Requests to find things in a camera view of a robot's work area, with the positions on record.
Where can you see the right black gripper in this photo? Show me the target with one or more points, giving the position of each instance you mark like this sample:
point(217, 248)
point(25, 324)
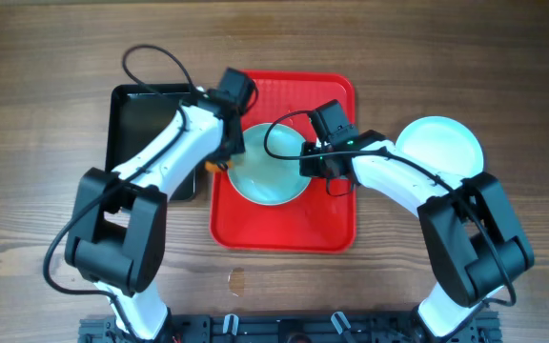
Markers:
point(309, 170)

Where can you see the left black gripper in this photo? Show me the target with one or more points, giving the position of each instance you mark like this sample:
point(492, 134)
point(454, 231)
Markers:
point(236, 147)

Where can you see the orange green sponge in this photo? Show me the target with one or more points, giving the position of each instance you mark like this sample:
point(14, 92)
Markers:
point(216, 166)

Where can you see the light blue plate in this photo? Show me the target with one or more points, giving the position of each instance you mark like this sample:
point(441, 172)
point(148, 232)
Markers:
point(262, 179)
point(442, 143)

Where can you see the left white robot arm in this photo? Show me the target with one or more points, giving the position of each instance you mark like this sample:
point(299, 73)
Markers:
point(116, 237)

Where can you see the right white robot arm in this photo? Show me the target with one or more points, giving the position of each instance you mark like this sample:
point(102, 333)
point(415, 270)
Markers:
point(435, 170)

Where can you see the black water basin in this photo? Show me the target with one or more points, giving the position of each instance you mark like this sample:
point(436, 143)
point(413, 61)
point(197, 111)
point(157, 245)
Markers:
point(137, 116)

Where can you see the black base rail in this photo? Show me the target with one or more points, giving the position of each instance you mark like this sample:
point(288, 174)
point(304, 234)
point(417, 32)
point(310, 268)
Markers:
point(366, 327)

